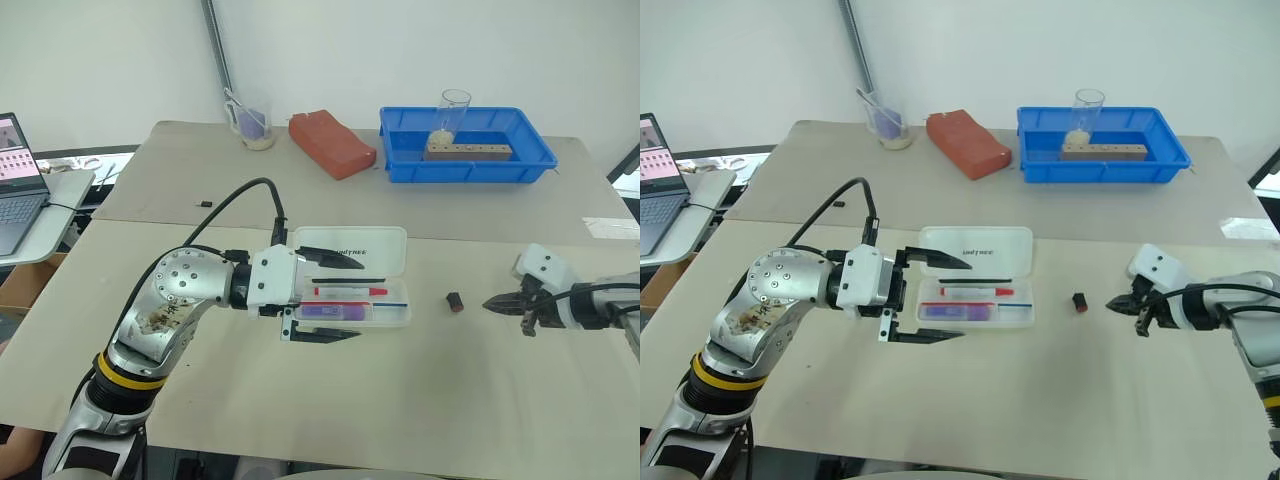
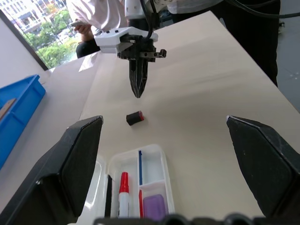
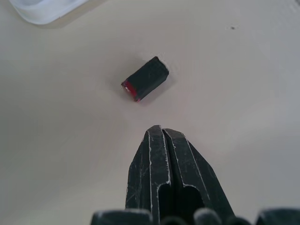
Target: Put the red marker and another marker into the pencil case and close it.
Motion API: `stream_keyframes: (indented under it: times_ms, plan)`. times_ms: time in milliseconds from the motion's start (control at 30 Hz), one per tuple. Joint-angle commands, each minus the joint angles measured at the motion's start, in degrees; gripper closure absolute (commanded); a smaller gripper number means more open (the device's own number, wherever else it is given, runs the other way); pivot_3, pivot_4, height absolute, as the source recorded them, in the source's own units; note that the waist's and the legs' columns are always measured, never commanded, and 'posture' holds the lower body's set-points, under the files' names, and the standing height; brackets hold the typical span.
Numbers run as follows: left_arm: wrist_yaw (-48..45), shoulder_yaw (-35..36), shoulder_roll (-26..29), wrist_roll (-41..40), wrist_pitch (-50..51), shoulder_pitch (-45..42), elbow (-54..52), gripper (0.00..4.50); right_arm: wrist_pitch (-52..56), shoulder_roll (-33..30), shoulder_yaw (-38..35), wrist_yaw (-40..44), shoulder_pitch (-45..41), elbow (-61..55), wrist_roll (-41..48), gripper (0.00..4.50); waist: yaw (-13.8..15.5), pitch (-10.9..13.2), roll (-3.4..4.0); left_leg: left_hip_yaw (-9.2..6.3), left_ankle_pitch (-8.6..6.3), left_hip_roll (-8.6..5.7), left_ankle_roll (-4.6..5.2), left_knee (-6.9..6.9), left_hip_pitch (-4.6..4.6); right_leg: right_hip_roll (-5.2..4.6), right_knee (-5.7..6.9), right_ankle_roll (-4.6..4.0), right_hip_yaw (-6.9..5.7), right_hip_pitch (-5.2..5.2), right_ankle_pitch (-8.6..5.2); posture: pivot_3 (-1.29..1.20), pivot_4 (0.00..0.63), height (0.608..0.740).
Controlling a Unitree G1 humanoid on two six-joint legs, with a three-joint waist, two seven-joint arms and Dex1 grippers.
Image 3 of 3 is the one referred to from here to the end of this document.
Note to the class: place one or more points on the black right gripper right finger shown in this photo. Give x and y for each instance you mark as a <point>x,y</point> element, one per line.
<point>197,171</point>

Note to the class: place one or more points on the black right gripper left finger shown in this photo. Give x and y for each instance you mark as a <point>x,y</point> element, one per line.
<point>145,173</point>

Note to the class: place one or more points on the white plastic pencil case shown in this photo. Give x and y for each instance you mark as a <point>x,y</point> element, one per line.
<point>39,10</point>

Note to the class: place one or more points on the black block with red end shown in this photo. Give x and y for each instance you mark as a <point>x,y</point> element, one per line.
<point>145,78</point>

